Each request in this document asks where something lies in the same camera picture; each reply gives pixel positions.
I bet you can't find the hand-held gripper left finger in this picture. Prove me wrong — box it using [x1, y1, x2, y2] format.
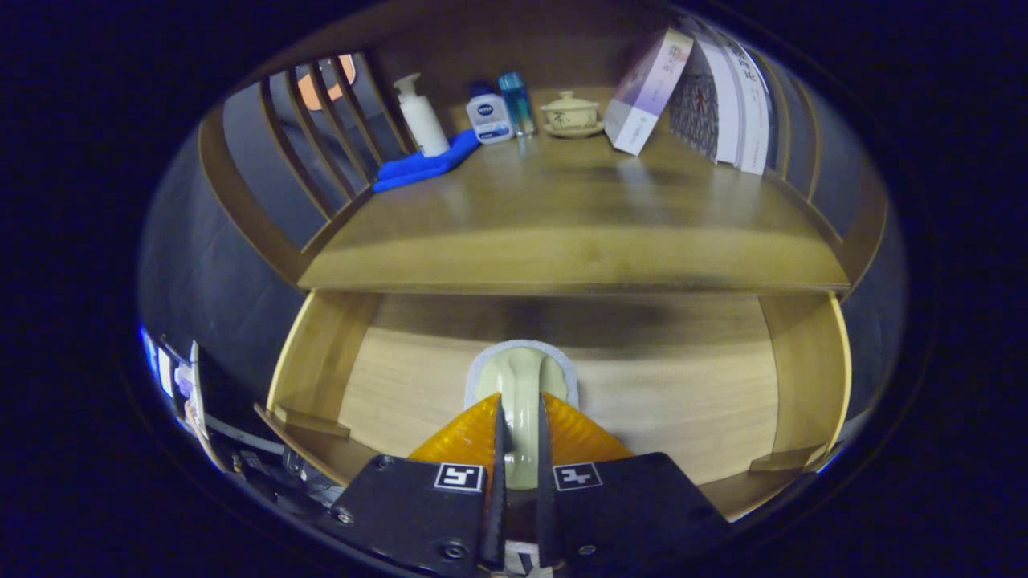
[317, 393, 508, 575]

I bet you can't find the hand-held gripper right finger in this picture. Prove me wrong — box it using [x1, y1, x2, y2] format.
[536, 391, 732, 571]

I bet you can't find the wooden drawer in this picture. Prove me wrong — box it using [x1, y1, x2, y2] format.
[255, 291, 854, 523]

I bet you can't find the pale green brush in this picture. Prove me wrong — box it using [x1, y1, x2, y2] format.
[464, 340, 581, 492]

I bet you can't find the wooden countertop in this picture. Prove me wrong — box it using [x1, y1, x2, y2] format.
[297, 132, 851, 294]

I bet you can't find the wooden cabinet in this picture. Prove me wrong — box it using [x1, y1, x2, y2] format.
[197, 0, 892, 298]

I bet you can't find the blue cloth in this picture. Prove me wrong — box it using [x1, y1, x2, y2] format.
[371, 130, 480, 193]

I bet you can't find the white pump bottle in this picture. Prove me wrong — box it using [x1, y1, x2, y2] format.
[393, 73, 451, 158]

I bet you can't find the beige lidded tea cup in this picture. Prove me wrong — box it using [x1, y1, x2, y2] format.
[539, 90, 605, 139]

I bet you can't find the white blue lotion bottle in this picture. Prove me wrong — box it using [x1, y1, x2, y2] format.
[466, 83, 515, 145]

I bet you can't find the thin white book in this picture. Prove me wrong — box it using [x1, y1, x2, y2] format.
[699, 36, 752, 167]

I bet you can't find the purple white book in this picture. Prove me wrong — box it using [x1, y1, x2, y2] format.
[602, 29, 695, 156]

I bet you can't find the slim teal bottle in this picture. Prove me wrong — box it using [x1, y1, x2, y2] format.
[497, 72, 536, 137]

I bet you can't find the wall poster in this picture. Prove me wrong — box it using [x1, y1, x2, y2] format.
[141, 325, 210, 450]

